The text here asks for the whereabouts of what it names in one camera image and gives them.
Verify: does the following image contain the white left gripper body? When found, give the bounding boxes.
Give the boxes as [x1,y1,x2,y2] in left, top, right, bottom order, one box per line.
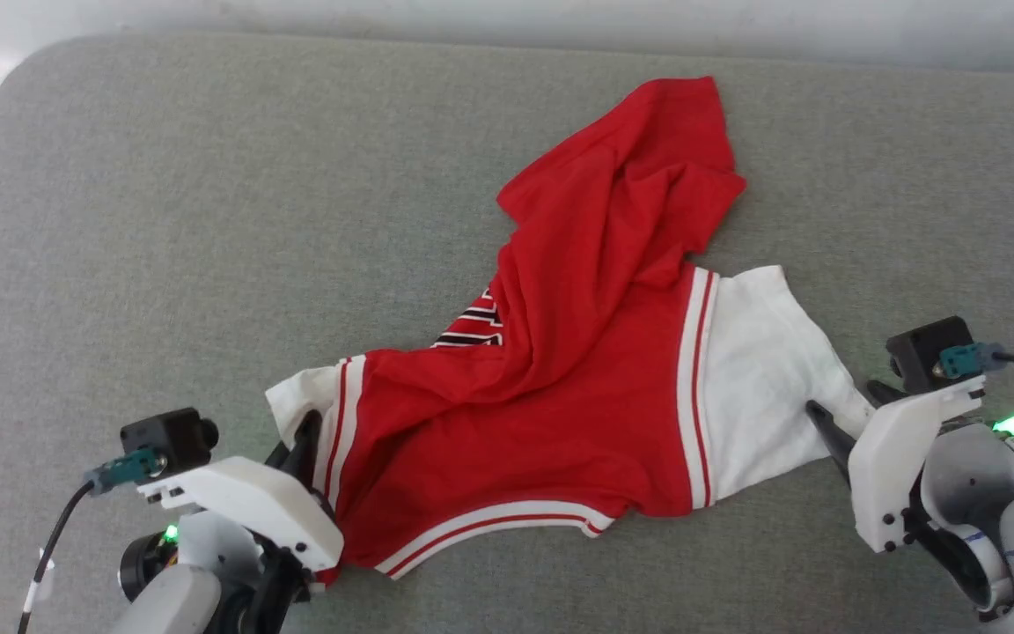
[137,455,346,574]

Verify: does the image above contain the red and white jersey shirt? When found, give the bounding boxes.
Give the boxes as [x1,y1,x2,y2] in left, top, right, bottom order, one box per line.
[265,77,876,586]

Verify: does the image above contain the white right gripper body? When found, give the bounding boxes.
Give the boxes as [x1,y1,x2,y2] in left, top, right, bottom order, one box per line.
[848,376,988,555]

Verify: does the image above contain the teal right camera plug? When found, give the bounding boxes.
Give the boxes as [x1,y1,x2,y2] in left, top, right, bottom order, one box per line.
[938,343,1007,380]

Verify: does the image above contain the teal left camera plug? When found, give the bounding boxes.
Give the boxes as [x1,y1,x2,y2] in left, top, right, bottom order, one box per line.
[84,449,165,494]

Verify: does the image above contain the teal camera plug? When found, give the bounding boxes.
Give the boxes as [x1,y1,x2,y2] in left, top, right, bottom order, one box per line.
[938,343,1007,380]
[84,449,165,494]

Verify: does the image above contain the grey-green fabric sofa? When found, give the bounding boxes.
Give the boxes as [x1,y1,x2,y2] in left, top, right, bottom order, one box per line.
[0,31,1014,634]

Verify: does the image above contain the white left cable label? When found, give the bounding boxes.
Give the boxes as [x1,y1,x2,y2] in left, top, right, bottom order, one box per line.
[25,550,57,608]

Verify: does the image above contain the black left camera cable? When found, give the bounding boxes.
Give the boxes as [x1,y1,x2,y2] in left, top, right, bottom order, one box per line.
[17,480,96,634]

